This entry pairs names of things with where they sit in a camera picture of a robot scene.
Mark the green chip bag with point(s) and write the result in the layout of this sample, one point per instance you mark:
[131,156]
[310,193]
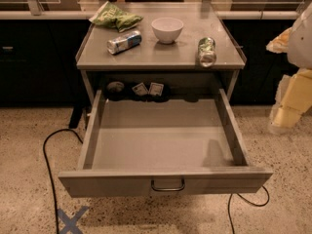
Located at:
[111,16]

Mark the blue silver soda can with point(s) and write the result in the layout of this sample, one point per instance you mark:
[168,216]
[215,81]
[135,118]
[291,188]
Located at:
[124,42]

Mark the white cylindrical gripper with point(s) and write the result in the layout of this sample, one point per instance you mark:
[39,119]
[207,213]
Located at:
[300,46]

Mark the white label tag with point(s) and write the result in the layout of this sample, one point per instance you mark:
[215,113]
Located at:
[140,90]
[156,89]

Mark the grey cabinet table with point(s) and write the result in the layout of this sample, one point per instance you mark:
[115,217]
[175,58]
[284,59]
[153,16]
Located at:
[176,64]

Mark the blue tape cross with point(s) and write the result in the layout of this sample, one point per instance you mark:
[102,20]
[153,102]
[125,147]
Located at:
[70,223]

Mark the dark background counter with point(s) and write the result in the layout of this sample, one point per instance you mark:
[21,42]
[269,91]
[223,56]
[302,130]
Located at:
[37,61]

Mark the white label tag left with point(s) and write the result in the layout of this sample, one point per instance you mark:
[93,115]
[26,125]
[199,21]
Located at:
[140,90]

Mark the black metal drawer handle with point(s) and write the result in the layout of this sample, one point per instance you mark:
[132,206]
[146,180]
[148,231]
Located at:
[167,185]

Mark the white bowl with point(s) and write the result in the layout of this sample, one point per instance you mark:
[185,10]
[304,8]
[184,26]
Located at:
[167,30]

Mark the grey open top drawer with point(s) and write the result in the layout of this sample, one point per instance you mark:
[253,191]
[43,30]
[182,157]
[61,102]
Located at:
[134,142]

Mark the white label tag right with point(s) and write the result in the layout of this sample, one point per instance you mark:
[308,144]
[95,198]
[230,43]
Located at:
[156,89]

